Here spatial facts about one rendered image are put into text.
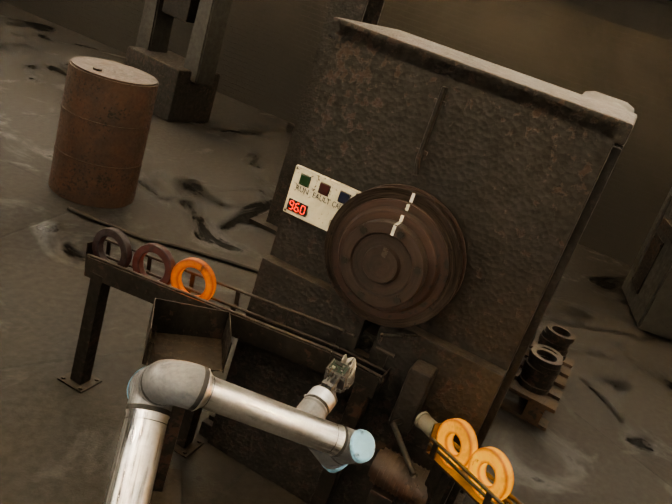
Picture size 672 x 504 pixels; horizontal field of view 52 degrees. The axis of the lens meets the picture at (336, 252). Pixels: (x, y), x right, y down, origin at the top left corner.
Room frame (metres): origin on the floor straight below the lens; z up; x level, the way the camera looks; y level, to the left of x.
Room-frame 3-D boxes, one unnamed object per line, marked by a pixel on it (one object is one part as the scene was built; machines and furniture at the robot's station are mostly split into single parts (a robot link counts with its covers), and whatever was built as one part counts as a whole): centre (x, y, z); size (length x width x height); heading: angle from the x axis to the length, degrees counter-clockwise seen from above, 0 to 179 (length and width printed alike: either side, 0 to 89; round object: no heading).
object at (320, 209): (2.37, 0.11, 1.15); 0.26 x 0.02 x 0.18; 72
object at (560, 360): (3.97, -0.98, 0.22); 1.20 x 0.81 x 0.44; 70
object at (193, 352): (2.04, 0.38, 0.36); 0.26 x 0.20 x 0.72; 107
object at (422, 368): (2.10, -0.41, 0.68); 0.11 x 0.08 x 0.24; 162
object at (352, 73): (2.57, -0.32, 0.88); 1.08 x 0.73 x 1.76; 72
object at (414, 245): (2.07, -0.15, 1.11); 0.28 x 0.06 x 0.28; 72
